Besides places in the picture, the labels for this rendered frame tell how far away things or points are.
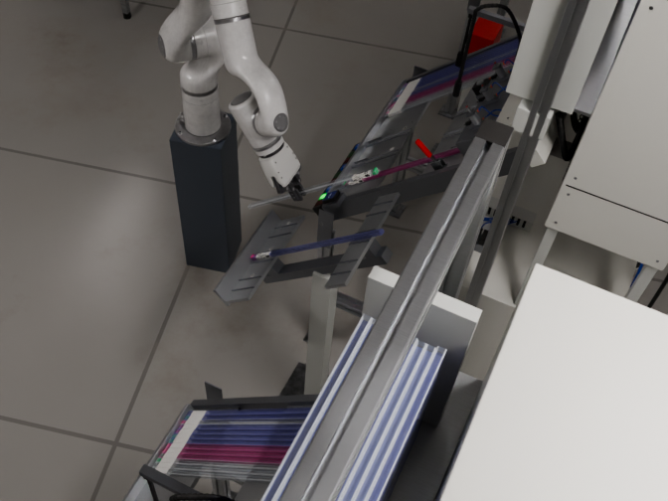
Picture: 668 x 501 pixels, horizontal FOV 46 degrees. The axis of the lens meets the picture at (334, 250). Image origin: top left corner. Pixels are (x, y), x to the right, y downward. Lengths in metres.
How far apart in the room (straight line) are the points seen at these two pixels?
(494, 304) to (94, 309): 1.54
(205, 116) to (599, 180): 1.28
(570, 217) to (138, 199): 1.98
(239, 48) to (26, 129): 2.02
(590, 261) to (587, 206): 0.59
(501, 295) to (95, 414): 1.46
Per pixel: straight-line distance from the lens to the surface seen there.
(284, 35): 4.29
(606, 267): 2.66
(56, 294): 3.24
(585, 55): 1.80
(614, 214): 2.09
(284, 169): 2.12
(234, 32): 2.01
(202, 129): 2.67
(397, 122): 2.67
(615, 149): 1.95
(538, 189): 2.80
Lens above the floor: 2.58
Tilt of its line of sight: 52 degrees down
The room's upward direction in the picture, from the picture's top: 6 degrees clockwise
